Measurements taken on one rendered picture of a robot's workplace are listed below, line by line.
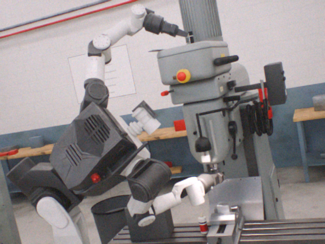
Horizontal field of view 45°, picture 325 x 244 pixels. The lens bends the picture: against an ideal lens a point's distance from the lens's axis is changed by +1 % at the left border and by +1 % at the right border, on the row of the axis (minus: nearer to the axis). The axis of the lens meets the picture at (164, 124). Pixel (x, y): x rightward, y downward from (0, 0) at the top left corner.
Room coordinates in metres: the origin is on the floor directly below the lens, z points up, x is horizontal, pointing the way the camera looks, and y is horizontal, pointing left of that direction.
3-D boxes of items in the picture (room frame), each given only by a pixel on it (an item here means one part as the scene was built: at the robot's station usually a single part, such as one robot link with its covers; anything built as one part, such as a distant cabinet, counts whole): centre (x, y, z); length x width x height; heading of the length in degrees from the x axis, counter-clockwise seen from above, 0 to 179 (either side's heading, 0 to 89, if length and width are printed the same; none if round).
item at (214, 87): (1.95, -0.22, 1.68); 0.34 x 0.24 x 0.10; 158
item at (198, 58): (1.93, -0.21, 1.81); 0.47 x 0.26 x 0.16; 158
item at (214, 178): (1.84, -0.15, 1.23); 0.13 x 0.12 x 0.10; 54
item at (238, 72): (2.38, -0.39, 1.66); 0.80 x 0.23 x 0.20; 158
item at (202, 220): (1.94, -0.09, 0.99); 0.04 x 0.04 x 0.11
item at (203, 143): (1.71, -0.15, 1.45); 0.07 x 0.07 x 0.06
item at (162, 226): (2.04, 0.18, 1.03); 0.22 x 0.12 x 0.20; 75
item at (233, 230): (1.88, -0.20, 0.99); 0.35 x 0.15 x 0.11; 160
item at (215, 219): (1.86, -0.19, 1.02); 0.12 x 0.06 x 0.04; 70
